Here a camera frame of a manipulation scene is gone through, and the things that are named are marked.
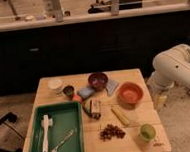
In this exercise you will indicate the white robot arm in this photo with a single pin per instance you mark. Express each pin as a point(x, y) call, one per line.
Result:
point(170, 66)

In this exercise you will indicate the black chair base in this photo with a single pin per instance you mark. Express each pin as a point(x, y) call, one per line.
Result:
point(6, 120)

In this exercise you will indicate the red tomato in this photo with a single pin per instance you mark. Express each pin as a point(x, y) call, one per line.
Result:
point(77, 98)

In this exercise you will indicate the grey folded cloth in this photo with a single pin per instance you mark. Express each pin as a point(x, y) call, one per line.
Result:
point(111, 86)

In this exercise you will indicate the yellow banana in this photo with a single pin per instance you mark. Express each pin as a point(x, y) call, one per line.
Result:
point(120, 116)

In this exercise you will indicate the tan block with dark object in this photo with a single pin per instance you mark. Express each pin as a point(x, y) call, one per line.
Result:
point(92, 108)

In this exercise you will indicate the white handled brush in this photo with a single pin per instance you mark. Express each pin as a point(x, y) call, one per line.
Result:
point(47, 122)

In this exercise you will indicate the orange bowl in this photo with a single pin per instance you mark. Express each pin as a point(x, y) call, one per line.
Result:
point(130, 93)

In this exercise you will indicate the metal fork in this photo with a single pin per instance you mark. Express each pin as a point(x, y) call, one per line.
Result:
point(68, 135)

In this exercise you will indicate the dark red bowl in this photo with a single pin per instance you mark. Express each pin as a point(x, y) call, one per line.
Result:
point(97, 80)

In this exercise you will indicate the green plastic tray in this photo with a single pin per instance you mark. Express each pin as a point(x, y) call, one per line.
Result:
point(66, 116)

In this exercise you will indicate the small metal cup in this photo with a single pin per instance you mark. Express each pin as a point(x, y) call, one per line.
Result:
point(69, 91)

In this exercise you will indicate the bunch of dark grapes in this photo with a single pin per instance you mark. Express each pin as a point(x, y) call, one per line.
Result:
point(111, 131)

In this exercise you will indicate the white ceramic cup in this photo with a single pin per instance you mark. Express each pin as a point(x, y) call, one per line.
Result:
point(55, 85)

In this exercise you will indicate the wooden folding table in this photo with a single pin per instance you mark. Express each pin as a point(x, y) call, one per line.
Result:
point(136, 114)

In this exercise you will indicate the green plastic cup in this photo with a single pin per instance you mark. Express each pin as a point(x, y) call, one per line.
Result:
point(147, 132)

